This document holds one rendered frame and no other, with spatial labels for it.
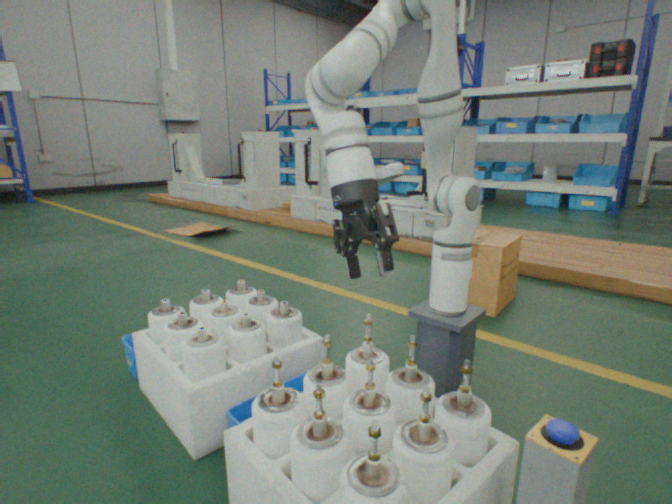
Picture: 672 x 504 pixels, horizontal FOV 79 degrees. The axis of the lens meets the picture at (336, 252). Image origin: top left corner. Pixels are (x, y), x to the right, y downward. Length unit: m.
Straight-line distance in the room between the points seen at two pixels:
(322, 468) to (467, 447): 0.26
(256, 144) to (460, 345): 3.19
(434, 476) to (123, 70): 7.06
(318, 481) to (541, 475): 0.32
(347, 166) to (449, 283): 0.48
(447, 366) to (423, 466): 0.40
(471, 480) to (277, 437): 0.33
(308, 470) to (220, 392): 0.39
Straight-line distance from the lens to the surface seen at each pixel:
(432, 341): 1.05
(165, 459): 1.13
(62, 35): 7.15
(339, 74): 0.65
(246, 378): 1.05
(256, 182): 3.95
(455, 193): 0.95
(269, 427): 0.78
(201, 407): 1.03
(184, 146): 5.14
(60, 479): 1.18
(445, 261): 0.99
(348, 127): 0.63
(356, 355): 0.92
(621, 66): 5.13
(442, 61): 0.90
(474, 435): 0.79
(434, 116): 0.91
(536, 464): 0.69
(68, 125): 6.99
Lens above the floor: 0.71
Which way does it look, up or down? 15 degrees down
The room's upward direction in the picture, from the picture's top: straight up
